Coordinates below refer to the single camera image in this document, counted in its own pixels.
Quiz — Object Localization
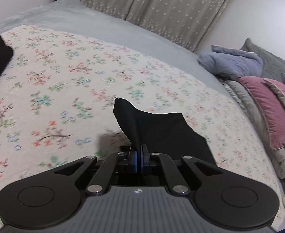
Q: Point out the black pants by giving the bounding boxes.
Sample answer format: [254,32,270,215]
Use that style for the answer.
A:
[114,98,216,165]

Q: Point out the floral white bed sheet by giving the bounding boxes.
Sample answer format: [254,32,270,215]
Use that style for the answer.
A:
[0,25,283,228]

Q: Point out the blue-grey crumpled blanket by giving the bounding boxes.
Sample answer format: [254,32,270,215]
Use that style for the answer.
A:
[198,45,263,81]

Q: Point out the pink velvet pillow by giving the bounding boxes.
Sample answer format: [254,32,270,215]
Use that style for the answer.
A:
[239,76,285,150]

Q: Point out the grey folded quilt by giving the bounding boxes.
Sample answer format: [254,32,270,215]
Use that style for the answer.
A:
[220,79,285,179]

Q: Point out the grey star-patterned curtain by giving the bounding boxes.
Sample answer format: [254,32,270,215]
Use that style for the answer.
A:
[79,0,230,52]

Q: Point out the grey pillow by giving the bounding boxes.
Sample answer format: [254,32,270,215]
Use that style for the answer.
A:
[241,38,285,84]

